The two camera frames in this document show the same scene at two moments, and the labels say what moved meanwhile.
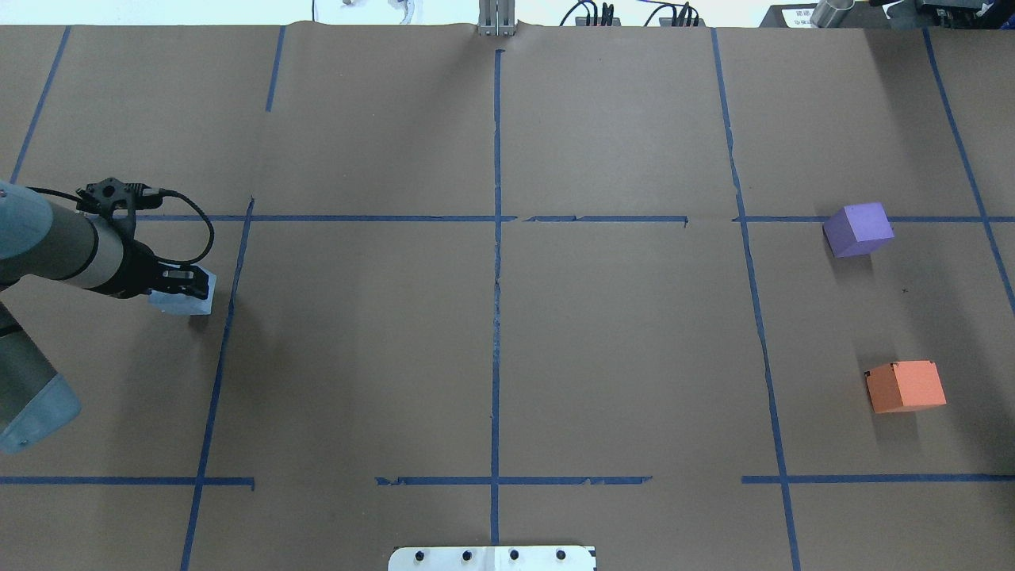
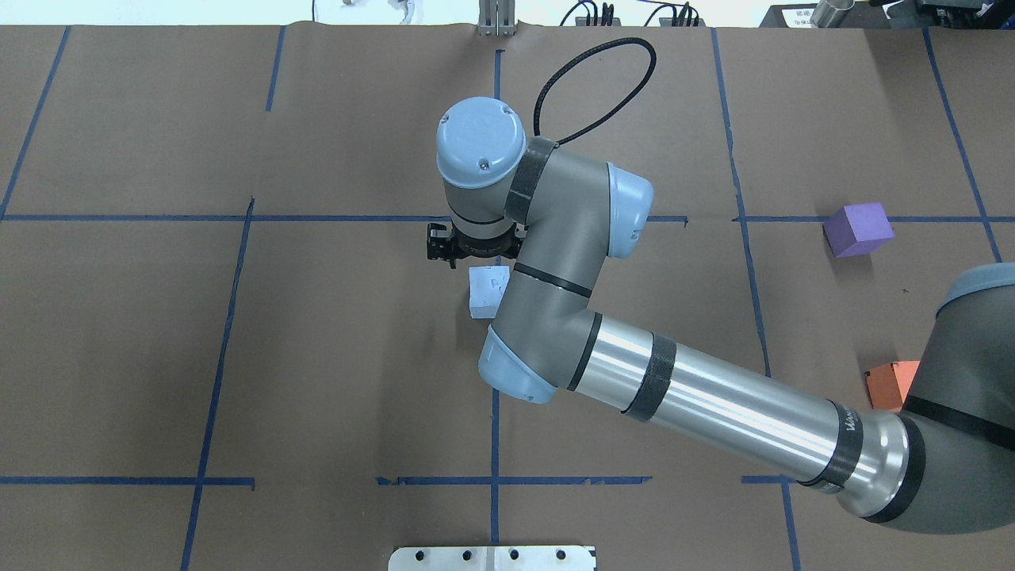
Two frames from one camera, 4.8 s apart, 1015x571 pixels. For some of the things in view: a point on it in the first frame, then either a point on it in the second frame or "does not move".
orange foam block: (905, 385) does not move
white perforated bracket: (493, 558) does not move
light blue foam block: (185, 304) -> (487, 285)
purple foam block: (858, 229) does not move
